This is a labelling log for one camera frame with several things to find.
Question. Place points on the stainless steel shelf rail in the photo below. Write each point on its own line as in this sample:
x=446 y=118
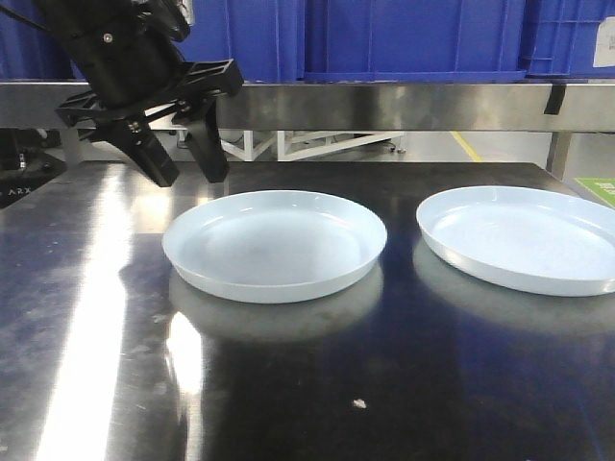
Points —
x=587 y=107

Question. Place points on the blue crate with label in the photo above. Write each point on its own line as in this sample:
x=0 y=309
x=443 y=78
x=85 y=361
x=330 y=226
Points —
x=568 y=39

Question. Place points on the large blue bin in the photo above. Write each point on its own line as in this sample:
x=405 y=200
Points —
x=414 y=41
x=266 y=38

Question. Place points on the light blue plate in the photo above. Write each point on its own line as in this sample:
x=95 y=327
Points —
x=275 y=246
x=526 y=239

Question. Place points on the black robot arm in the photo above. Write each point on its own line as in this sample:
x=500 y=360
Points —
x=48 y=9

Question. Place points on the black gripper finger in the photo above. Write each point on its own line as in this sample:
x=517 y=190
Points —
x=199 y=118
x=137 y=141

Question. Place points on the large blue bin left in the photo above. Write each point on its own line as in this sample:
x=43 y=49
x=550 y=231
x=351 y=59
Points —
x=266 y=38

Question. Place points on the black tape strip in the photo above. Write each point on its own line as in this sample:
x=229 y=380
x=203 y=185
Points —
x=555 y=99

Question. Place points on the white metal frame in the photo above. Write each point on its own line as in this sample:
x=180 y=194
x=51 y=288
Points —
x=300 y=145

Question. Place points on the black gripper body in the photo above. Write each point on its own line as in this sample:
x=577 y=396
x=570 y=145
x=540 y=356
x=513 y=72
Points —
x=131 y=65

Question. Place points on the large blue bin centre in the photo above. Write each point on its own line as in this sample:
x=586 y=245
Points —
x=414 y=41

